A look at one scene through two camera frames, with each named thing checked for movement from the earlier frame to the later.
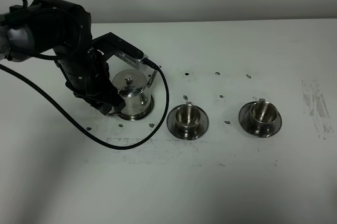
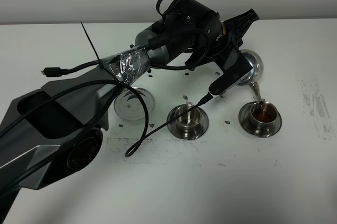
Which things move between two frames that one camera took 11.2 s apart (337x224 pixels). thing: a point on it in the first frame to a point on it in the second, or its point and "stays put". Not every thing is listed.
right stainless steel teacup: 263,116 stays put
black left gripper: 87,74 to 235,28
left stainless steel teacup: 187,119 stays put
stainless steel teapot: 132,86 to 256,64
